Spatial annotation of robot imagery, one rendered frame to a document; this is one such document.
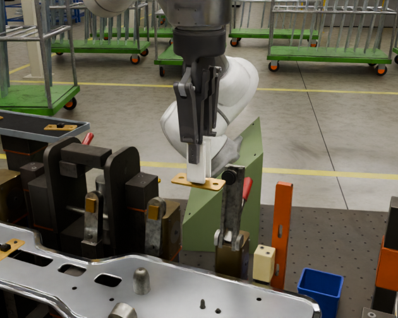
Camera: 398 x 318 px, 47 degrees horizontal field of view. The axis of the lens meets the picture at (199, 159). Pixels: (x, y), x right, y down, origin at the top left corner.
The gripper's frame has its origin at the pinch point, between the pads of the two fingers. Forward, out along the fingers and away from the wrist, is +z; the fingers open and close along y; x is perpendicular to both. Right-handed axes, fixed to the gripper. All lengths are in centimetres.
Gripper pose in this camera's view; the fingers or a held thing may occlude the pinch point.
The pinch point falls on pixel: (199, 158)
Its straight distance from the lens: 72.2
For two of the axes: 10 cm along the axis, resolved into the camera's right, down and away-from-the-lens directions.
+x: 9.2, 1.5, -3.5
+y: -3.9, 3.6, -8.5
